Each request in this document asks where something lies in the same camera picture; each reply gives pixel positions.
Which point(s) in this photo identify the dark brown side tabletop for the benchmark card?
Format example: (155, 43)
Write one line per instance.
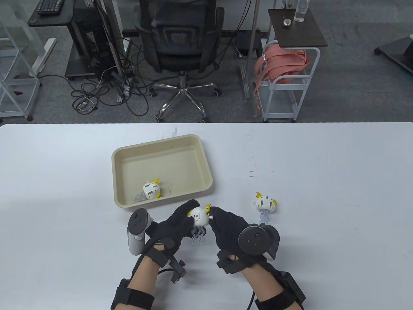
(300, 34)

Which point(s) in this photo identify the black computer desk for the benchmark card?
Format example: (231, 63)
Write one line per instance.
(48, 20)

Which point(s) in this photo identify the person's right hand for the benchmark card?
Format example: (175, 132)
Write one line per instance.
(226, 232)

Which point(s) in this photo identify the aluminium frame post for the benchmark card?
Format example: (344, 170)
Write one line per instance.
(111, 42)
(253, 32)

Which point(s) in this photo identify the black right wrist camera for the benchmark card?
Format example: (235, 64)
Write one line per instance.
(226, 263)

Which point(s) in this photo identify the person's right forearm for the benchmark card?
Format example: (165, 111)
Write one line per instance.
(261, 282)

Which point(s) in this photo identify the clear water bottle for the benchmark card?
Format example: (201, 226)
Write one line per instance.
(300, 13)

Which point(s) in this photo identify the pink backpack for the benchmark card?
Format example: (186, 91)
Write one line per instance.
(284, 61)

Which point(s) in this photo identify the black box under desk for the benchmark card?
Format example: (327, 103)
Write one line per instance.
(248, 40)

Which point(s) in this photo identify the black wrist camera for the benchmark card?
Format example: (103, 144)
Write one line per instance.
(177, 269)
(226, 263)

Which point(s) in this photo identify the white desk foot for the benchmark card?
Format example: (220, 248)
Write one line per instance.
(43, 55)

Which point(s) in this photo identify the person's left hand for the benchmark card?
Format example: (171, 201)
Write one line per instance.
(171, 231)

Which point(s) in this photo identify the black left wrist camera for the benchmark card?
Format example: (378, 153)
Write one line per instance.
(177, 269)

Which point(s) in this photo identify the white jellyfish mechanical toy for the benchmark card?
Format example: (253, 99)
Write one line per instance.
(200, 217)
(151, 190)
(265, 202)

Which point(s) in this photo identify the black right forearm band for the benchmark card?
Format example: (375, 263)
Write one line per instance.
(288, 289)

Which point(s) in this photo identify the beige plastic tray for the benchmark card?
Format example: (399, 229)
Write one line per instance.
(161, 161)

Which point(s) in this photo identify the black mesh office chair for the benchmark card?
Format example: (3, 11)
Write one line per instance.
(182, 42)

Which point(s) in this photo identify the black left hand controller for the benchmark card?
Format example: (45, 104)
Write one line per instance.
(138, 224)

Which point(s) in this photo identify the black stand base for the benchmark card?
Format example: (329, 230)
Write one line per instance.
(398, 51)

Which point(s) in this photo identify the black computer tower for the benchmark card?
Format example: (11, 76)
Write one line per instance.
(88, 38)

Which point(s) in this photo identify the person's left forearm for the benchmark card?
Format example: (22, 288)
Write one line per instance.
(143, 276)

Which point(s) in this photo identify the white metal rack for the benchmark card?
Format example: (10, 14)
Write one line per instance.
(16, 84)

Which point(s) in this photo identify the small round metal object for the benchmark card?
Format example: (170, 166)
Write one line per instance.
(287, 22)

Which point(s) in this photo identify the white wheeled cart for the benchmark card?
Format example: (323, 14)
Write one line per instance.
(284, 84)

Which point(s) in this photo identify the black left forearm band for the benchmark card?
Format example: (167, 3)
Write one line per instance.
(132, 297)

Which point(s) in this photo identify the black keyboard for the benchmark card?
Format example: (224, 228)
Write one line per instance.
(50, 6)

